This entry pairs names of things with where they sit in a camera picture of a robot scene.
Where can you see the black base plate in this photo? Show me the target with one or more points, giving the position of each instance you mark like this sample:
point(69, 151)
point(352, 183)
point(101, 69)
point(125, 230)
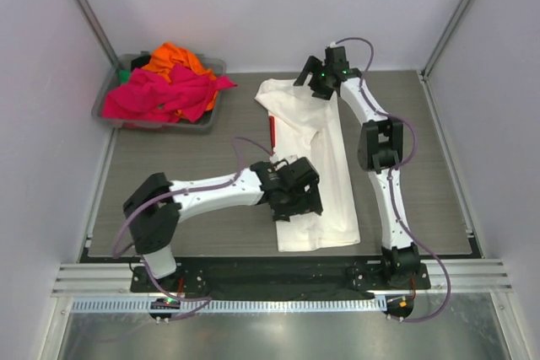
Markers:
point(199, 276)

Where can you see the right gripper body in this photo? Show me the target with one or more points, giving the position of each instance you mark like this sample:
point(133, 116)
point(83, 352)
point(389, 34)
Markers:
point(319, 82)

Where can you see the pink t shirt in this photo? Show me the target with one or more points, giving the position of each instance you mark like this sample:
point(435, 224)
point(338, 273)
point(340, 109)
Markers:
point(147, 96)

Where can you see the left aluminium frame post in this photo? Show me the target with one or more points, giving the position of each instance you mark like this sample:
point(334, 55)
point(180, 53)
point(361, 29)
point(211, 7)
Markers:
point(98, 31)

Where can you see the aluminium front rail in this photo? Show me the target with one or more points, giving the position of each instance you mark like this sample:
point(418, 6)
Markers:
point(114, 279)

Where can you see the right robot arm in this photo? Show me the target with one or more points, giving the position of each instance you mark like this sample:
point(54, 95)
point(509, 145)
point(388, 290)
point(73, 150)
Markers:
point(380, 155)

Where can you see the orange t shirt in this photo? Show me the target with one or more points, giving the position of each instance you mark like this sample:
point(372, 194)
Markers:
point(179, 60)

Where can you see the white t shirt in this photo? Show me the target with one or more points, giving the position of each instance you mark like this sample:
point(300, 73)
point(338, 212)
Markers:
point(305, 126)

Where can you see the white slotted cable duct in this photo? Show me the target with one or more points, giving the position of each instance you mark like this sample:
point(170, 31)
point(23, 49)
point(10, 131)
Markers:
point(154, 305)

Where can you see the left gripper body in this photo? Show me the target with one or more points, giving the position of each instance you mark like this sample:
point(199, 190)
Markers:
point(298, 201)

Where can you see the grey plastic bin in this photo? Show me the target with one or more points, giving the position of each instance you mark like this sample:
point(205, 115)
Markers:
point(131, 62)

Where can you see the aluminium frame post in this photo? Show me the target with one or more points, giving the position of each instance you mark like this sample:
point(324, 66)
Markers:
point(98, 31)
point(457, 16)

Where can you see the right aluminium frame post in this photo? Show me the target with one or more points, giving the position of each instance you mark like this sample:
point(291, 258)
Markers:
point(457, 16)

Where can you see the green t shirt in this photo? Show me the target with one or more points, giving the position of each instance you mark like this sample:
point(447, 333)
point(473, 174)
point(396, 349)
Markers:
point(123, 76)

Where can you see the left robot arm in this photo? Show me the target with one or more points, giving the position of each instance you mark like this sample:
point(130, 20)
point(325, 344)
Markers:
point(158, 205)

